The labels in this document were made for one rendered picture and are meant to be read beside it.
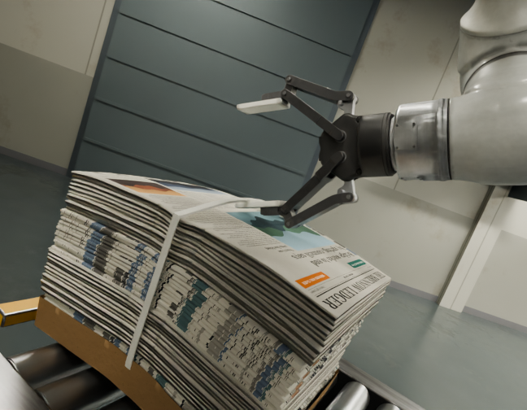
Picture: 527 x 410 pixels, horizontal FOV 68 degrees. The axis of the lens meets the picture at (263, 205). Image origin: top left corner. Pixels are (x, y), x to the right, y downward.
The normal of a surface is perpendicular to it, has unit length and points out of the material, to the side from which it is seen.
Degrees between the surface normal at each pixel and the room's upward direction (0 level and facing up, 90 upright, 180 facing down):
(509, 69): 48
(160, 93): 90
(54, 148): 90
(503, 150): 115
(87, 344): 91
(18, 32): 90
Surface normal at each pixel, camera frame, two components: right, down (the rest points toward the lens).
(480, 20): -0.85, -0.08
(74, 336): -0.47, 0.00
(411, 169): -0.31, 0.76
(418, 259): 0.05, 0.19
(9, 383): 0.35, -0.92
